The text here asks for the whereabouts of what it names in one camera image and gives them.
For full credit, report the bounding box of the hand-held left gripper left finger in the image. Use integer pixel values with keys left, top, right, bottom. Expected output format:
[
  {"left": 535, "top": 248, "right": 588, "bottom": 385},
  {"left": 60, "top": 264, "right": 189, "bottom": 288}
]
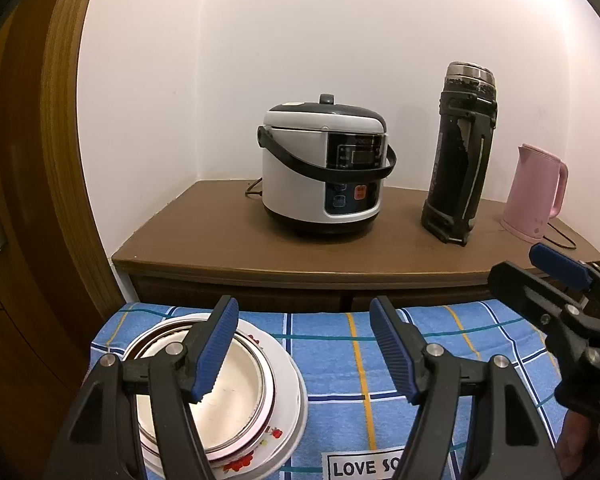
[{"left": 45, "top": 295, "right": 241, "bottom": 480}]

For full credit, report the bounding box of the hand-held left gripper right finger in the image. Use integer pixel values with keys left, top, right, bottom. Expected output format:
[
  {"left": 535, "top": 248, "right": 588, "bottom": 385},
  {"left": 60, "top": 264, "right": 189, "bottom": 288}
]
[{"left": 369, "top": 296, "right": 556, "bottom": 480}]

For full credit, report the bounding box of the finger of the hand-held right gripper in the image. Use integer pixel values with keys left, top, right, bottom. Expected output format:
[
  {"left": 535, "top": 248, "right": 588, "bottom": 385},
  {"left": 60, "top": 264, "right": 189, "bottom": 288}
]
[
  {"left": 529, "top": 244, "right": 600, "bottom": 322},
  {"left": 489, "top": 260, "right": 589, "bottom": 342}
]

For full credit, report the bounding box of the white enamel metal bowl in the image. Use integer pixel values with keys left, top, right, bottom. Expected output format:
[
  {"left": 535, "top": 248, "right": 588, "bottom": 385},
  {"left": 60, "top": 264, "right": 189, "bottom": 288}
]
[{"left": 124, "top": 322, "right": 273, "bottom": 461}]

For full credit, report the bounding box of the pink floral deep plate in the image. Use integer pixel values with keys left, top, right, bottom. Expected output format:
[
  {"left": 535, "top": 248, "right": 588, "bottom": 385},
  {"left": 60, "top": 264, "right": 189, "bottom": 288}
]
[{"left": 122, "top": 312, "right": 309, "bottom": 480}]

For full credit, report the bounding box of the red floral white bowl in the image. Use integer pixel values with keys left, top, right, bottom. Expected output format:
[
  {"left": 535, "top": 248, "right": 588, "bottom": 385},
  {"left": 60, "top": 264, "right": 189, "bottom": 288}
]
[{"left": 130, "top": 316, "right": 294, "bottom": 479}]

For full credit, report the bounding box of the person's right hand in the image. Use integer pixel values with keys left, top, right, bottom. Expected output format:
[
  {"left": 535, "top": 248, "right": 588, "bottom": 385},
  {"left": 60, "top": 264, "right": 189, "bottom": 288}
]
[{"left": 555, "top": 407, "right": 600, "bottom": 479}]

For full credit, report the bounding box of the blue plaid cloth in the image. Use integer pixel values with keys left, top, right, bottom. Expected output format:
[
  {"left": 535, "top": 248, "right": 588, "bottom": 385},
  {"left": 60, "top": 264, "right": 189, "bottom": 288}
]
[{"left": 90, "top": 300, "right": 571, "bottom": 480}]

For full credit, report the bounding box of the pink electric kettle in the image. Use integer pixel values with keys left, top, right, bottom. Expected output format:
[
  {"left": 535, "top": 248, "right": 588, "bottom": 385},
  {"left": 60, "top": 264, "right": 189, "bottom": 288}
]
[{"left": 500, "top": 143, "right": 569, "bottom": 242}]

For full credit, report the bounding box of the white cloth label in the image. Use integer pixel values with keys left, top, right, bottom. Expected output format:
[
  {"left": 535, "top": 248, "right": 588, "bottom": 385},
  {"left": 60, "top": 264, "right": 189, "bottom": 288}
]
[{"left": 321, "top": 447, "right": 406, "bottom": 480}]

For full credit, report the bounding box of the brown wooden cabinet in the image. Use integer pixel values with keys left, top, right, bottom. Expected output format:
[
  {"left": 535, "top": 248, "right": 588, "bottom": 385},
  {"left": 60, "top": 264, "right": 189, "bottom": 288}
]
[{"left": 111, "top": 180, "right": 600, "bottom": 313}]

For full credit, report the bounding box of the black worn thermos flask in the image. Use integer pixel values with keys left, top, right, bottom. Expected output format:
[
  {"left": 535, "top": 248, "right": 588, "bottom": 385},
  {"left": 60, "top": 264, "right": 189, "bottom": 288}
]
[{"left": 421, "top": 61, "right": 497, "bottom": 247}]

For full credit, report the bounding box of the white black rice cooker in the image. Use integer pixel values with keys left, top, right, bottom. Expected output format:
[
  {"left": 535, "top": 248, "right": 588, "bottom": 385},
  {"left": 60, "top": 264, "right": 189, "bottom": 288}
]
[{"left": 256, "top": 94, "right": 397, "bottom": 239}]

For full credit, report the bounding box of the brown wooden door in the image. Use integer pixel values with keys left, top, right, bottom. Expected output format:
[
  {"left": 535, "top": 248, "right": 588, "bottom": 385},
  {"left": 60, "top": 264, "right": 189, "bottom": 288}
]
[{"left": 0, "top": 0, "right": 111, "bottom": 480}]

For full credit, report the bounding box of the kettle black cable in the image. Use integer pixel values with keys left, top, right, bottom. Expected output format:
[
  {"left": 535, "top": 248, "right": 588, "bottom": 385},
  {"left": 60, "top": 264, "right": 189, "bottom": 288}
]
[{"left": 542, "top": 222, "right": 578, "bottom": 251}]

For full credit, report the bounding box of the brown wooden door frame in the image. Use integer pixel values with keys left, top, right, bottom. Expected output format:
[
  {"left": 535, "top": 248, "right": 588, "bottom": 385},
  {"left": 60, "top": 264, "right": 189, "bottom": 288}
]
[{"left": 40, "top": 0, "right": 127, "bottom": 322}]

